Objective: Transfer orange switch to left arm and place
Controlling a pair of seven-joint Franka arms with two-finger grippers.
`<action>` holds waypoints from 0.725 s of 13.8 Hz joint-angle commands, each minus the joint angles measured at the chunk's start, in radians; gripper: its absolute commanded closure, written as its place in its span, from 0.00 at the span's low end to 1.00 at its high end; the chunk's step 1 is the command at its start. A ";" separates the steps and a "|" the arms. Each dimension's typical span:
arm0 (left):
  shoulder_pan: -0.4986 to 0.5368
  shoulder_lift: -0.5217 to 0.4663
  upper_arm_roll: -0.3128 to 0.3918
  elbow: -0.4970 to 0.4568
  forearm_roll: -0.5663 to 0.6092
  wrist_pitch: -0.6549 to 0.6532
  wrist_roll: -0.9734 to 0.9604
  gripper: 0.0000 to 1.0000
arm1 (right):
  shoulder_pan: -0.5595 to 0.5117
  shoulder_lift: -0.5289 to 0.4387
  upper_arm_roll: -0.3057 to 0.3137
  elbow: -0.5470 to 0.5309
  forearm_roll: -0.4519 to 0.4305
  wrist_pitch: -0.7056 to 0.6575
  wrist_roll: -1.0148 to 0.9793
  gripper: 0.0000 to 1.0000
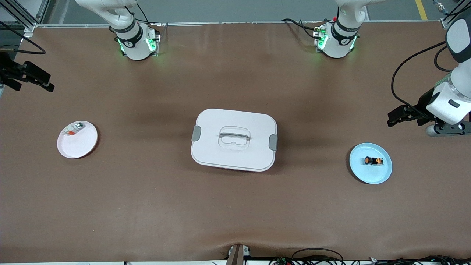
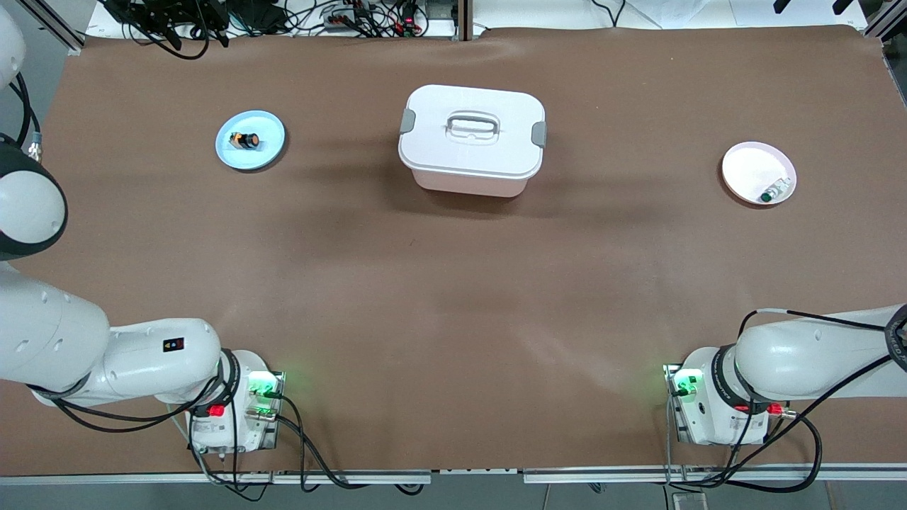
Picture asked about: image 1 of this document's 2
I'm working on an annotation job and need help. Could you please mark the white lidded storage box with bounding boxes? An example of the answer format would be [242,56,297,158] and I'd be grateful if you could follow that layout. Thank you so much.
[191,108,278,172]

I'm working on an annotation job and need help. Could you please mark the light blue round plate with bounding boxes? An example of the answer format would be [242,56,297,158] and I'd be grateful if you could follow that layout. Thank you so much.
[349,142,393,184]

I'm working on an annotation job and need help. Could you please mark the pink round plate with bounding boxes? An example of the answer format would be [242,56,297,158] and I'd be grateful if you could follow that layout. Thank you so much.
[57,120,99,159]

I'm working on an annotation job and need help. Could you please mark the black left arm wrist cable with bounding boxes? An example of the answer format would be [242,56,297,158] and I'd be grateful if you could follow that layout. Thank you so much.
[390,40,458,111]

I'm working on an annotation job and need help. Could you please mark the black arm wrist cable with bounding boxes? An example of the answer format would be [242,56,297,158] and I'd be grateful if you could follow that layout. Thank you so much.
[0,20,46,55]
[390,40,458,111]

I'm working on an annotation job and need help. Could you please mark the black right arm wrist cable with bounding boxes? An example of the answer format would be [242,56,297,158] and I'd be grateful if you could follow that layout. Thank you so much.
[0,20,46,55]

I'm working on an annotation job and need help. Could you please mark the aluminium frame profile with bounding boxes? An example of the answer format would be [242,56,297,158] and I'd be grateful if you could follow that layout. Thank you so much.
[0,0,50,37]
[440,0,471,29]

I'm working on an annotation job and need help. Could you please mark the black right arm base cable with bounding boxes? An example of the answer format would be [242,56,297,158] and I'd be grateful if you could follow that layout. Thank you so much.
[127,3,162,25]

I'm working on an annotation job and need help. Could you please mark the black arm base cable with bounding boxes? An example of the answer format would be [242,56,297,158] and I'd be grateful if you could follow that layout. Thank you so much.
[127,3,162,25]
[282,18,324,40]

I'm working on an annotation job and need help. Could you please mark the black cable bundle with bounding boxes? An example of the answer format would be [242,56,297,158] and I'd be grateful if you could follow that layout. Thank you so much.
[368,255,471,265]

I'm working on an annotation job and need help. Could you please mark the black left arm base cable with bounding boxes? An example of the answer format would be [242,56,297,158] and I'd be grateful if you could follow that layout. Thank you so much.
[282,18,324,40]

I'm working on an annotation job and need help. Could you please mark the black looped cable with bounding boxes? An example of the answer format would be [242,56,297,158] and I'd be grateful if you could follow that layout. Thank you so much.
[291,248,345,265]

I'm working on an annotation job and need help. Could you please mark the brown camera mount bracket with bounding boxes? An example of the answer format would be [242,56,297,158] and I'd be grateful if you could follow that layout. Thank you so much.
[226,244,251,265]

